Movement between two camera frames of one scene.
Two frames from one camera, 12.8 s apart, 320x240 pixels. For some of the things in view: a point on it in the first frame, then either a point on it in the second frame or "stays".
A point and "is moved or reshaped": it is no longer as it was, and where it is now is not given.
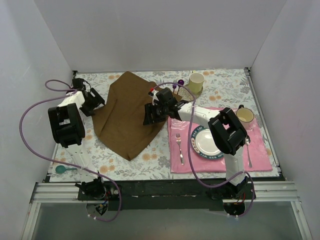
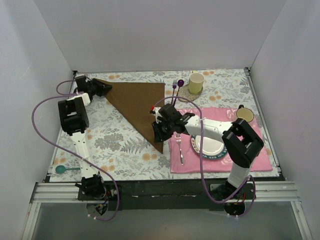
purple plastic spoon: x=180 y=81 stays
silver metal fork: x=178 y=139 stays
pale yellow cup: x=196 y=81 stays
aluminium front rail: x=280 y=191 stays
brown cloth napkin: x=117 y=125 is moved or reshaped
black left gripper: x=92 y=100 -> x=96 y=86
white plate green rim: x=203 y=144 stays
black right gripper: x=152 y=113 -> x=161 y=130
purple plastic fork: x=174 y=85 stays
